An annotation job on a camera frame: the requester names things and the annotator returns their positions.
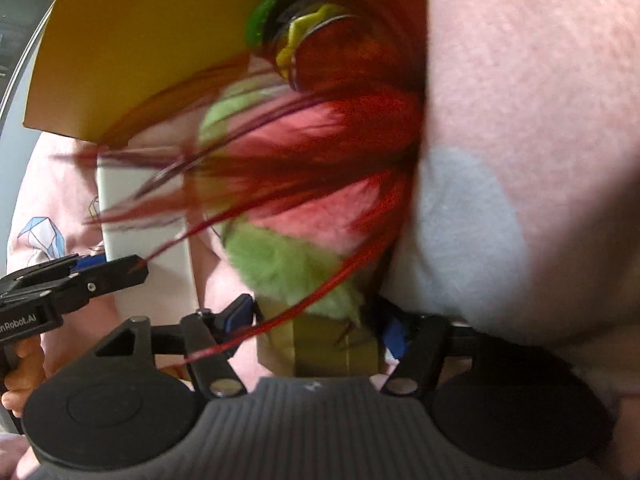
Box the pink printed blanket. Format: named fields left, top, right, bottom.
left=0, top=0, right=640, bottom=480

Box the tan cardboard box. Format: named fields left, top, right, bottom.
left=257, top=302, right=384, bottom=379

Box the orange cardboard box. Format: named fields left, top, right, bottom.
left=22, top=0, right=429, bottom=150

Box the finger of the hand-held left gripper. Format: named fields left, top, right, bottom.
left=0, top=254, right=107, bottom=297
left=47, top=254, right=150, bottom=317

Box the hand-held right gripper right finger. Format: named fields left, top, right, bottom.
left=372, top=305, right=482, bottom=397

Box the white rectangular box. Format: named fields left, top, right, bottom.
left=96, top=150, right=212, bottom=322

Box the person's left hand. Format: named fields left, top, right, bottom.
left=0, top=332, right=49, bottom=414

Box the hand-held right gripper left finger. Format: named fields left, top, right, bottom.
left=94, top=293, right=262, bottom=401

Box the red feather toy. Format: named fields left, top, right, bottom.
left=52, top=54, right=427, bottom=367

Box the green fuzzy plush toy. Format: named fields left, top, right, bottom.
left=197, top=77, right=397, bottom=332

